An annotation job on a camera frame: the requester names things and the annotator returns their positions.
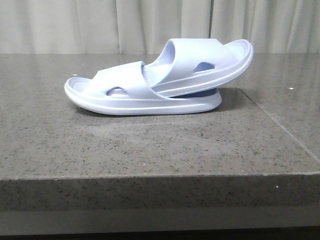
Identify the beige pleated curtain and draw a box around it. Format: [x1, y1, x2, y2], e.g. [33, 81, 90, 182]
[0, 0, 320, 54]

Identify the light blue slipper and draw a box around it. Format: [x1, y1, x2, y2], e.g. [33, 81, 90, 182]
[142, 38, 254, 97]
[64, 61, 222, 115]

